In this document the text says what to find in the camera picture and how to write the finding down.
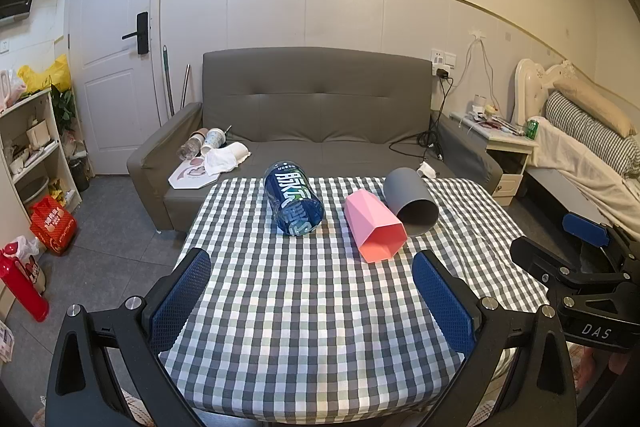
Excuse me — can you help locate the red shopping bag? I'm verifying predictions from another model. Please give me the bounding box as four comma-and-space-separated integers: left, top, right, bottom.
29, 195, 78, 256

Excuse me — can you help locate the printed paper cup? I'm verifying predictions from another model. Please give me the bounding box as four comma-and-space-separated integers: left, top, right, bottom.
200, 128, 226, 155

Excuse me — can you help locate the red cylinder bottle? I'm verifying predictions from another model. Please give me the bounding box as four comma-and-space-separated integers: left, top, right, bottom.
0, 252, 51, 323

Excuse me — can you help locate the bed with striped pillow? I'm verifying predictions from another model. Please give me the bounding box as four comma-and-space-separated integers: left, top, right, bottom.
527, 117, 640, 228

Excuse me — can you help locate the pink faceted cup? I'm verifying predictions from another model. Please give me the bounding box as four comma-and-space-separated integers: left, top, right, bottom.
344, 188, 408, 264

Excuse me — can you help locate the green plant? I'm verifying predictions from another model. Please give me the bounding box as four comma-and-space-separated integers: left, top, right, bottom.
52, 89, 78, 132

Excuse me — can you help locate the person's right hand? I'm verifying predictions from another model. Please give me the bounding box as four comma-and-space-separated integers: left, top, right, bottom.
574, 346, 632, 394

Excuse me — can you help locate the grey cup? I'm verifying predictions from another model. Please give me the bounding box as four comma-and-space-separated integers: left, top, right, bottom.
384, 167, 440, 238

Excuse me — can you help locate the gingham pillow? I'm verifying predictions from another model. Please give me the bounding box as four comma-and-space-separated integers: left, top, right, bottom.
544, 91, 640, 178

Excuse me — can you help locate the white nightstand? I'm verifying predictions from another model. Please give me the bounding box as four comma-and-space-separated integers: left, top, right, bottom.
450, 109, 538, 208

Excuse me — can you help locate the white cable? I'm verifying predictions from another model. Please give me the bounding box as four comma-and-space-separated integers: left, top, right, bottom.
462, 29, 501, 108

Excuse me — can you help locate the blue labelled plastic bottle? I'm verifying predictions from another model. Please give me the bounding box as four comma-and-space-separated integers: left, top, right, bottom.
263, 161, 326, 238

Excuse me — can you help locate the checkered tablecloth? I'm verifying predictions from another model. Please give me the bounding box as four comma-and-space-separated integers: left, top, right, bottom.
159, 176, 551, 413

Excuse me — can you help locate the grey sofa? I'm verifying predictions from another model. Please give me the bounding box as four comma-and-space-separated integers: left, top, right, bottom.
126, 48, 503, 235

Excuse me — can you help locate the beige pillow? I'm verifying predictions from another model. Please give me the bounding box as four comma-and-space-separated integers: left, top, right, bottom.
552, 79, 637, 138

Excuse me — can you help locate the white door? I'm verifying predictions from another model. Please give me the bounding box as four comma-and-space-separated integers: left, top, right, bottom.
67, 0, 168, 178

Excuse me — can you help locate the pink white paper bag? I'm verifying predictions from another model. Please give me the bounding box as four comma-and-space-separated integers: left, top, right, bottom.
169, 157, 221, 190

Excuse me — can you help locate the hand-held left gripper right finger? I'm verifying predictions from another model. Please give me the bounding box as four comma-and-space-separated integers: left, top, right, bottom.
412, 249, 581, 427

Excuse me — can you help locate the white shelf unit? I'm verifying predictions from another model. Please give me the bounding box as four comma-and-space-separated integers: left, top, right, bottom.
0, 88, 83, 228

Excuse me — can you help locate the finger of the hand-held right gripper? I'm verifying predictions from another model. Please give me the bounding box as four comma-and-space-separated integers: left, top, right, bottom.
509, 235, 628, 293
561, 212, 640, 275

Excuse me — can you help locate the black trash bin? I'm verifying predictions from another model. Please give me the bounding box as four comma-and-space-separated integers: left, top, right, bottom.
67, 157, 91, 192

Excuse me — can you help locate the white bed headboard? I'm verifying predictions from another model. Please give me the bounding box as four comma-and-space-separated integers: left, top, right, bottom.
514, 58, 576, 128

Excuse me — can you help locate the black cable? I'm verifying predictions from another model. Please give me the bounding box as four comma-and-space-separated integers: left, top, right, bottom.
390, 72, 456, 162

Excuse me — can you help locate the yellow plastic bag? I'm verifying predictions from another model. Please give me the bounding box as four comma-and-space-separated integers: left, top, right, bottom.
18, 54, 72, 94

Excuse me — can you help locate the white plastic bag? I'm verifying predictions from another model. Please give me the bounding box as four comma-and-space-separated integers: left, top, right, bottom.
2, 235, 48, 295

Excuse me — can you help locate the black door lock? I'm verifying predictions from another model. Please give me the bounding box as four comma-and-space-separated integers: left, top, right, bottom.
122, 12, 150, 54

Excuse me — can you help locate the grey bed frame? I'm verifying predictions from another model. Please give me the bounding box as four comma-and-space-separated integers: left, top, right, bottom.
525, 167, 616, 228

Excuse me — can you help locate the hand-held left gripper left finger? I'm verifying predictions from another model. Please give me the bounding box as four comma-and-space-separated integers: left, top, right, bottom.
45, 248, 213, 427

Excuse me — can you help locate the white cloth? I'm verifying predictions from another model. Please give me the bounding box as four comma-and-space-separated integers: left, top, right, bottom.
202, 142, 251, 180

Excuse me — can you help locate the clear plastic bottle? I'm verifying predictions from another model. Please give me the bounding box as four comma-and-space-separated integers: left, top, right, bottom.
180, 129, 208, 160

